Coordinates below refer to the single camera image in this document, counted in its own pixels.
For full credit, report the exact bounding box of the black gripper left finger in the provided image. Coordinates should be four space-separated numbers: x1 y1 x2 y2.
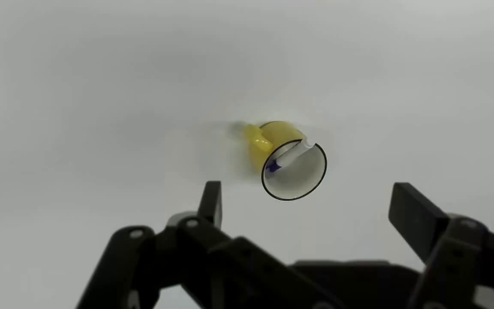
76 178 340 309

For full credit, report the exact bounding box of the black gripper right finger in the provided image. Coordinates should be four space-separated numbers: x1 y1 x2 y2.
388 180 494 309

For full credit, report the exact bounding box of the yellow enamel cup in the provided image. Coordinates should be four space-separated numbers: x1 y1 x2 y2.
242 118 329 202

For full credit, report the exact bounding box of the white marker with blue cap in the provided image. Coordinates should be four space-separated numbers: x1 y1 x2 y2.
264 139 319 175

